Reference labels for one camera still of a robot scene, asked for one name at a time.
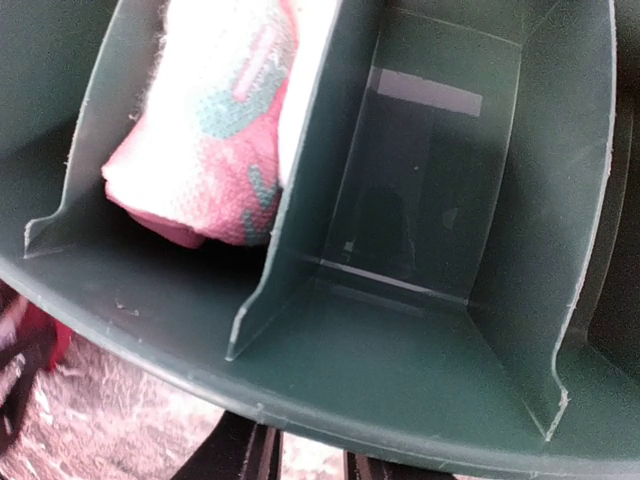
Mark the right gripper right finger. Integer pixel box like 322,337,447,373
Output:
344,451,413,480

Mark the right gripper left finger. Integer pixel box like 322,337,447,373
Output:
172,411,283,480

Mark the green compartment tray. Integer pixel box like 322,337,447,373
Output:
1,1,639,479

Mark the pink patterned sock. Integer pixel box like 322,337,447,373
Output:
102,1,337,248

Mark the beige striped sock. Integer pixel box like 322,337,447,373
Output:
1,282,72,371

